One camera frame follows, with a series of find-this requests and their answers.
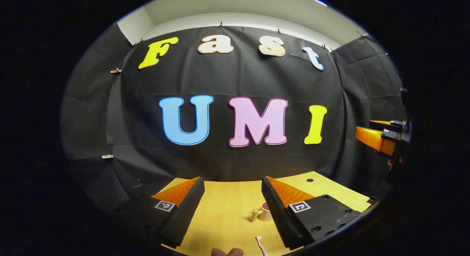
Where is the wooden desktop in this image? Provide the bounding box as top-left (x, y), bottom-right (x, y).
top-left (162, 171), bottom-right (371, 256)

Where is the black backdrop cloth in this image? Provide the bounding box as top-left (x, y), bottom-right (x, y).
top-left (61, 22), bottom-right (408, 212)

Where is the beige cup with wooden handle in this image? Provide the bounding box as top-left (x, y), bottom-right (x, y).
top-left (250, 202), bottom-right (273, 222)

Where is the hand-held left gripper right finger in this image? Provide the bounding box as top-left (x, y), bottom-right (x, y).
top-left (261, 176), bottom-right (362, 250)

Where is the white toothbrush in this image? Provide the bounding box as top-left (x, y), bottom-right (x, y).
top-left (256, 236), bottom-right (269, 256)

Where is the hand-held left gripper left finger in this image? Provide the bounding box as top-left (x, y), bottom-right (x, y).
top-left (117, 176), bottom-right (205, 249)

